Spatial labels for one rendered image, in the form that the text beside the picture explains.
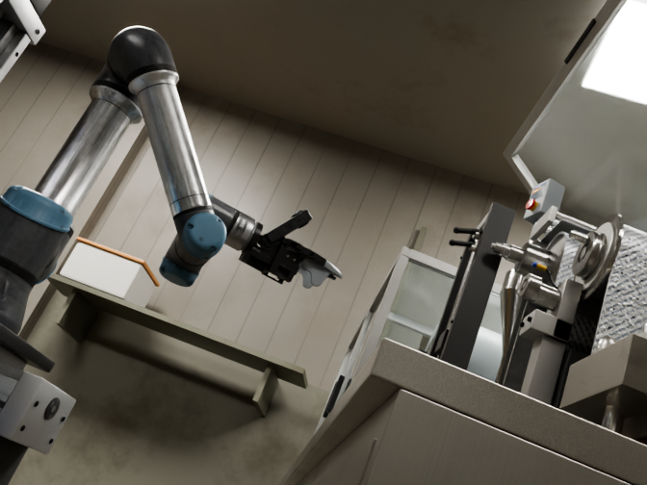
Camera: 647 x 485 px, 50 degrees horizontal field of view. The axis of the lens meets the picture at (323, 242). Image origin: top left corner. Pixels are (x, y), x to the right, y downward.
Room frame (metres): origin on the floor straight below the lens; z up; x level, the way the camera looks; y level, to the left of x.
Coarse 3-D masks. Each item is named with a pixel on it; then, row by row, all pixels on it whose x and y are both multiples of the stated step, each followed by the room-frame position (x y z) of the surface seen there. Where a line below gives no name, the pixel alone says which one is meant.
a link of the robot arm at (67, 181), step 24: (96, 96) 1.24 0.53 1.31; (120, 96) 1.22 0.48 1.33; (96, 120) 1.23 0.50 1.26; (120, 120) 1.25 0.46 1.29; (72, 144) 1.23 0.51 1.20; (96, 144) 1.24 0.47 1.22; (48, 168) 1.25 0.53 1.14; (72, 168) 1.23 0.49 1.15; (96, 168) 1.26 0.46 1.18; (48, 192) 1.23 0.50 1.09; (72, 192) 1.24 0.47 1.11; (72, 216) 1.27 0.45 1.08
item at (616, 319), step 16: (608, 288) 0.87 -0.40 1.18; (624, 288) 0.87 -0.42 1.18; (640, 288) 0.87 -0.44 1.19; (608, 304) 0.87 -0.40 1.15; (624, 304) 0.87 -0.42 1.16; (640, 304) 0.87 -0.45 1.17; (608, 320) 0.87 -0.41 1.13; (624, 320) 0.87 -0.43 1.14; (640, 320) 0.87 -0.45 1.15; (624, 336) 0.87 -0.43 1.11
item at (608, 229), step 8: (608, 224) 0.90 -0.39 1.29; (600, 232) 0.93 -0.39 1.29; (608, 232) 0.90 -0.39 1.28; (608, 240) 0.89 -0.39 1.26; (608, 248) 0.88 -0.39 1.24; (608, 256) 0.88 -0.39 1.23; (600, 264) 0.90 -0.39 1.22; (600, 272) 0.90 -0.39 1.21; (576, 280) 0.98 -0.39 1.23; (584, 280) 0.94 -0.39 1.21; (592, 280) 0.91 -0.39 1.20; (584, 288) 0.94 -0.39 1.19; (600, 288) 0.92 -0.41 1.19; (600, 296) 0.94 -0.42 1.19
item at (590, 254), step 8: (592, 232) 0.92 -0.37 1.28; (592, 240) 0.91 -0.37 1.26; (600, 240) 0.90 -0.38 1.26; (584, 248) 0.93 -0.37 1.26; (592, 248) 0.90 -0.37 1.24; (600, 248) 0.90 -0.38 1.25; (576, 256) 0.96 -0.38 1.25; (584, 256) 0.92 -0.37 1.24; (592, 256) 0.90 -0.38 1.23; (600, 256) 0.90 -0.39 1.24; (576, 264) 0.95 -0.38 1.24; (584, 264) 0.92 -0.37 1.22; (592, 264) 0.91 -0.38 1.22; (576, 272) 0.94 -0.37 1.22; (584, 272) 0.93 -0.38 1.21; (592, 272) 0.92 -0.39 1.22
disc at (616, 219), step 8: (608, 216) 0.92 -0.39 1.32; (616, 216) 0.89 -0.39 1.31; (600, 224) 0.95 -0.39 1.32; (616, 224) 0.88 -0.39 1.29; (616, 232) 0.88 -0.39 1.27; (616, 240) 0.87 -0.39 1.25; (616, 248) 0.86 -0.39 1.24; (616, 256) 0.87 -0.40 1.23; (608, 264) 0.88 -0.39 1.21; (608, 272) 0.88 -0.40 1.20; (600, 280) 0.89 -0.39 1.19; (592, 288) 0.92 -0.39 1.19; (584, 296) 0.94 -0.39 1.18
